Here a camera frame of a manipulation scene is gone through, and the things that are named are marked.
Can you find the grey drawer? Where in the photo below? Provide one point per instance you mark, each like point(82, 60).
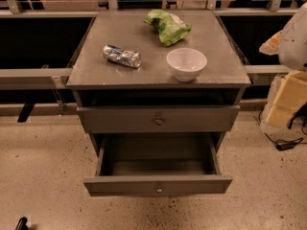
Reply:
point(137, 119)
point(157, 164)

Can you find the grey top drawer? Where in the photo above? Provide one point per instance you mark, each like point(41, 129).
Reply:
point(137, 119)

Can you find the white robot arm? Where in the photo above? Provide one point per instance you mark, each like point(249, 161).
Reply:
point(290, 44)

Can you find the black object bottom left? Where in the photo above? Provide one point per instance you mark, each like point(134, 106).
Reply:
point(22, 224)

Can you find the crushed silver can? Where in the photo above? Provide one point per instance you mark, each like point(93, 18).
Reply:
point(125, 57)

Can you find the green chip bag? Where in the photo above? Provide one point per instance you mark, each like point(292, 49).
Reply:
point(171, 28)

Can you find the white bowl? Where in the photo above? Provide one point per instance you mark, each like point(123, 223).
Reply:
point(186, 64)

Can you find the grey drawer cabinet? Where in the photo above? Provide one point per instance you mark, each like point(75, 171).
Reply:
point(96, 81)

